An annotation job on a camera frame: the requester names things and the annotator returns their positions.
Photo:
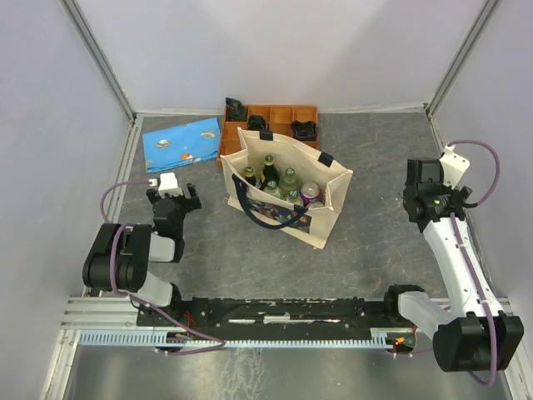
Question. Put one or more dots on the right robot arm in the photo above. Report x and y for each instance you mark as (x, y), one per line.
(474, 333)

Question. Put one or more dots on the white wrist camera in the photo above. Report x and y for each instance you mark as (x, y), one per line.
(166, 185)
(454, 166)

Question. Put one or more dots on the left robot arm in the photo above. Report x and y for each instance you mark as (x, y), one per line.
(119, 258)

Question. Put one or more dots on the clear glass bottle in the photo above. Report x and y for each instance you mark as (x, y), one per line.
(294, 197)
(271, 188)

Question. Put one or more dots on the red soda can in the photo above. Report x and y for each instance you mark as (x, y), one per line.
(312, 205)

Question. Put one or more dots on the dark rolled sock middle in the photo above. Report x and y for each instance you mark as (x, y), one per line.
(256, 123)

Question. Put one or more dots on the small green cap bottle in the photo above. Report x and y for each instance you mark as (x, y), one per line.
(249, 175)

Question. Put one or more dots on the blue patterned cloth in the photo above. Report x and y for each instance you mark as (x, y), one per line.
(181, 145)

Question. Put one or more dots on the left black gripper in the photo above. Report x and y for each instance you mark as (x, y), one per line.
(190, 203)

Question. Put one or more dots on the cream canvas tote bag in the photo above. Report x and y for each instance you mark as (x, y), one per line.
(312, 226)

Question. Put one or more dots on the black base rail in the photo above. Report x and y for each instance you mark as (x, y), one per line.
(275, 320)

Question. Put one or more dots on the purple soda can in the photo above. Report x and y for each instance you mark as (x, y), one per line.
(310, 193)

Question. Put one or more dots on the wooden compartment tray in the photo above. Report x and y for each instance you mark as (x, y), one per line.
(278, 119)

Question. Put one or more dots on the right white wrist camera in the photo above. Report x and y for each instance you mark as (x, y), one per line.
(454, 166)

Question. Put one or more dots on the dark rolled sock right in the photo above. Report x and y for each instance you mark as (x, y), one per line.
(304, 131)

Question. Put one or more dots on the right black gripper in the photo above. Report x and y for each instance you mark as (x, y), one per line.
(463, 194)

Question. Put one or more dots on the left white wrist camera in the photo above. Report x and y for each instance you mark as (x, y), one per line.
(166, 185)

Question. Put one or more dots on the dark green glass bottle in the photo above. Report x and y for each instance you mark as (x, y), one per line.
(269, 171)

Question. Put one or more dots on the dark rolled sock back-left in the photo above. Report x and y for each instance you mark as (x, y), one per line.
(235, 110)

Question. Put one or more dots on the clear bottle green cap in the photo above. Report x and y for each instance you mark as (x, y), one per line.
(289, 181)

